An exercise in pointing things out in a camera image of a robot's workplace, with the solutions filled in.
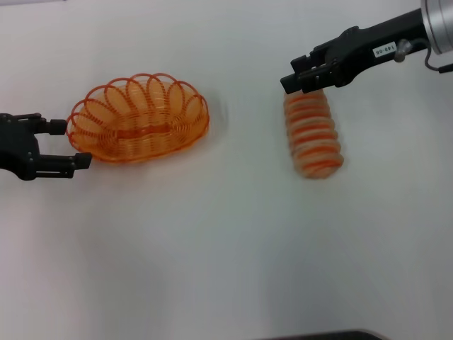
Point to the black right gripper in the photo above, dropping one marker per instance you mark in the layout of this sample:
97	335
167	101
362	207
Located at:
371	39

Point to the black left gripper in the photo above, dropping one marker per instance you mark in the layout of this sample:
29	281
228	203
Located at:
17	148

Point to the orange striped bread roll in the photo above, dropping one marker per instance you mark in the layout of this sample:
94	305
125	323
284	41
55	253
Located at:
313	141

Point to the dark rounded robot base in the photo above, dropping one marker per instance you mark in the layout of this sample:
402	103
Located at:
318	335

